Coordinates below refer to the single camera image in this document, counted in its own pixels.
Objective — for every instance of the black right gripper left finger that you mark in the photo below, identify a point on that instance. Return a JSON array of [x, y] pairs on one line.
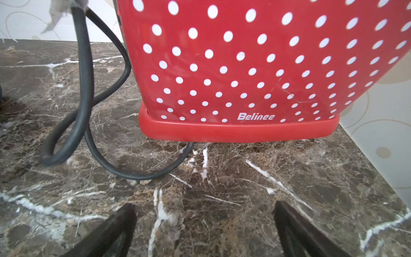
[[112, 238]]

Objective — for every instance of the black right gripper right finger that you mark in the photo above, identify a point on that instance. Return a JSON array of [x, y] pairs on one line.
[[299, 238]]

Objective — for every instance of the red polka dot toaster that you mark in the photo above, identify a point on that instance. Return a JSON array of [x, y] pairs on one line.
[[257, 71]]

